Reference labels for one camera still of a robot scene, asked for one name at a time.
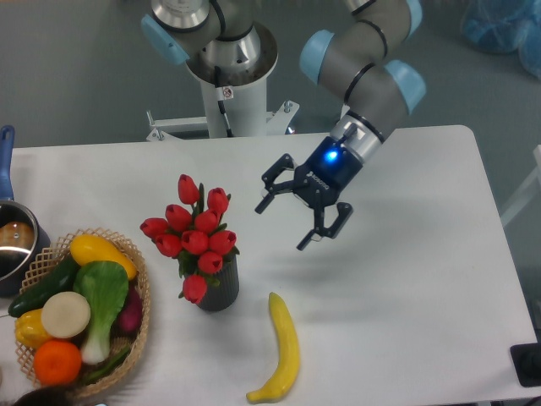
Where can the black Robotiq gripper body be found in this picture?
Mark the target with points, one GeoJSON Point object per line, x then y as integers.
{"type": "Point", "coordinates": [326, 173]}

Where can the red tulip bouquet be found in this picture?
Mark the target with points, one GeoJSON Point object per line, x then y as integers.
{"type": "Point", "coordinates": [193, 233]}

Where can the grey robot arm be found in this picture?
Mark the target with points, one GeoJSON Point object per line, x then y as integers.
{"type": "Point", "coordinates": [376, 91]}

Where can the dark grey ribbed vase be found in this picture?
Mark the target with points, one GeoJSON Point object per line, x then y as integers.
{"type": "Point", "coordinates": [220, 297]}

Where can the yellow banana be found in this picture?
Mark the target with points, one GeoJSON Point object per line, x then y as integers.
{"type": "Point", "coordinates": [286, 372]}

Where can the purple sweet potato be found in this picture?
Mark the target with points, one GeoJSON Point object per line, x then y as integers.
{"type": "Point", "coordinates": [130, 318]}

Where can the yellow squash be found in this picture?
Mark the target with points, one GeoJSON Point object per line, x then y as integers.
{"type": "Point", "coordinates": [87, 248]}

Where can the green bok choy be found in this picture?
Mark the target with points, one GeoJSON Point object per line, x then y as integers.
{"type": "Point", "coordinates": [104, 285]}

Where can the green cucumber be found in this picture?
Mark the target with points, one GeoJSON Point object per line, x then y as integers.
{"type": "Point", "coordinates": [60, 279]}

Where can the black device at edge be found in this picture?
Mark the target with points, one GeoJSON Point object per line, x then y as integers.
{"type": "Point", "coordinates": [526, 361]}

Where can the white round radish slice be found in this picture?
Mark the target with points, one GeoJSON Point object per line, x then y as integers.
{"type": "Point", "coordinates": [65, 315]}

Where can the blue plastic bag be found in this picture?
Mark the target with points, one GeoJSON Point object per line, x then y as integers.
{"type": "Point", "coordinates": [505, 27]}

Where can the woven wicker basket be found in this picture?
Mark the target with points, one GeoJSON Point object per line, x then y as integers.
{"type": "Point", "coordinates": [47, 260]}

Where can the blue saucepan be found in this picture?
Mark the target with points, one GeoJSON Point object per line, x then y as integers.
{"type": "Point", "coordinates": [22, 237]}

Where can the green chili pepper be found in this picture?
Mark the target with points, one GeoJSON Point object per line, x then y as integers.
{"type": "Point", "coordinates": [105, 367]}

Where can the orange fruit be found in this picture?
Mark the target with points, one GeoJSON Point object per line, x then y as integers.
{"type": "Point", "coordinates": [57, 363]}

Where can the yellow bell pepper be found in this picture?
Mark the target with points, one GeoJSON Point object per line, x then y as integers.
{"type": "Point", "coordinates": [30, 331]}

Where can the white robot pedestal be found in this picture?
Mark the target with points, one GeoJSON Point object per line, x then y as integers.
{"type": "Point", "coordinates": [233, 80]}

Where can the white frame at right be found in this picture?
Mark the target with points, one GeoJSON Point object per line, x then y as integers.
{"type": "Point", "coordinates": [524, 193]}

